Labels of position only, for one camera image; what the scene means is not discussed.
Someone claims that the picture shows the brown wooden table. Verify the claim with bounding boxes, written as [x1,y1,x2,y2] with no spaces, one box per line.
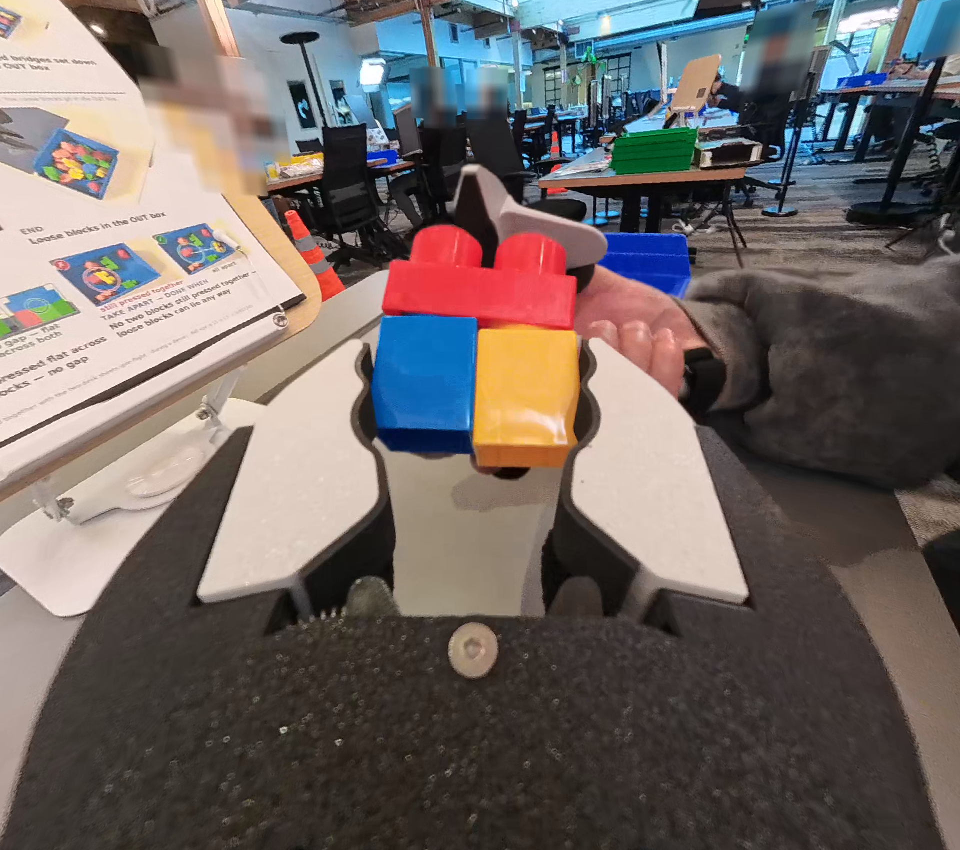
[264,154,417,206]

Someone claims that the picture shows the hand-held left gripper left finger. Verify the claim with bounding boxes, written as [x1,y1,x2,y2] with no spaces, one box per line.
[196,339,397,620]

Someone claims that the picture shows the black office chair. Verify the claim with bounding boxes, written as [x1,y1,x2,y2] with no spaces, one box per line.
[315,124,387,270]

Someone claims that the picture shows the black floor lamp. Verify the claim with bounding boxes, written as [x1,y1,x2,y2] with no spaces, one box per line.
[280,30,331,131]

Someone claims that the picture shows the printed instruction sheet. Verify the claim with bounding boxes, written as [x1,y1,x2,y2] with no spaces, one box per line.
[0,0,307,450]

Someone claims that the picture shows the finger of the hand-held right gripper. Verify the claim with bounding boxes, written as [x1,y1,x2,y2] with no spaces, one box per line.
[496,196,609,270]
[450,164,520,251]

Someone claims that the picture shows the wooden board document stand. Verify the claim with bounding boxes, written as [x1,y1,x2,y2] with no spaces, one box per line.
[669,54,725,115]

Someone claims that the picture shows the person's right hand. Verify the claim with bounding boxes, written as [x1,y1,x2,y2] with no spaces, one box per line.
[573,265,710,401]

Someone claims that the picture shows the red two-stud building block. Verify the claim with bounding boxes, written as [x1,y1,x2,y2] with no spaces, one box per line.
[381,224,579,331]

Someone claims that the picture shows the black standing desk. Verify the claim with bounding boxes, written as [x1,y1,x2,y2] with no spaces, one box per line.
[821,74,960,225]

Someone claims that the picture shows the person's right forearm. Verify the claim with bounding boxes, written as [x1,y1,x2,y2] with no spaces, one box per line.
[678,254,960,491]

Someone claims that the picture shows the white document stand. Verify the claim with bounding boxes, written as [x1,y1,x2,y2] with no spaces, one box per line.
[0,0,324,619]

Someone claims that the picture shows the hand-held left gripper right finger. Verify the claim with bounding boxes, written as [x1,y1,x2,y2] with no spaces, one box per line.
[541,337,751,622]

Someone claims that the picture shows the yellow one-stud building block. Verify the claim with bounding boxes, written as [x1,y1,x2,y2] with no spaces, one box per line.
[472,325,582,470]

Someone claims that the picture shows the black and white tray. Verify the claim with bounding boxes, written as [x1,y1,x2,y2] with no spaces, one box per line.
[697,138,765,169]

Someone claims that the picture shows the blue building block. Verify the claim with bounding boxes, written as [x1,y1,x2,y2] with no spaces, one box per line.
[371,315,481,454]

